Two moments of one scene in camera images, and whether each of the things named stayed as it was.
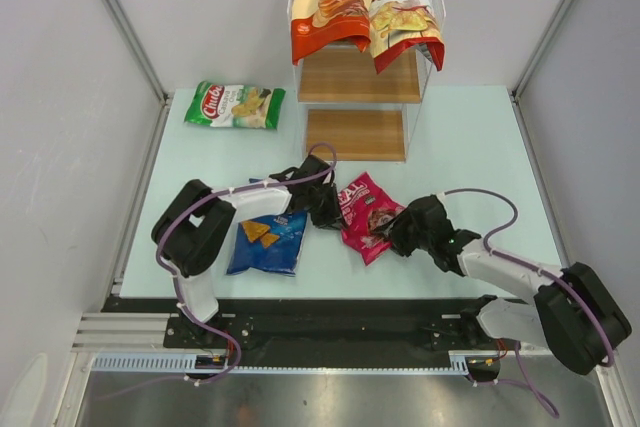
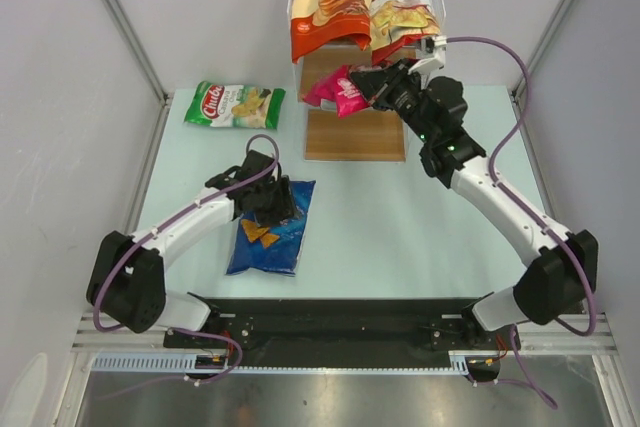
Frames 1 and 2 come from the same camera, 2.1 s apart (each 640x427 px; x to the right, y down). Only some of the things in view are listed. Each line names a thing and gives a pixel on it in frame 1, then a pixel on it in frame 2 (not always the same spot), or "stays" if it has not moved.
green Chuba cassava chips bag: x=235 y=105 stays
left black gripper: x=332 y=218 -> x=284 y=208
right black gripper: x=395 y=227 -> x=374 y=84
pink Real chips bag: x=366 y=206 -> x=338 y=87
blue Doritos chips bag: x=269 y=243 stays
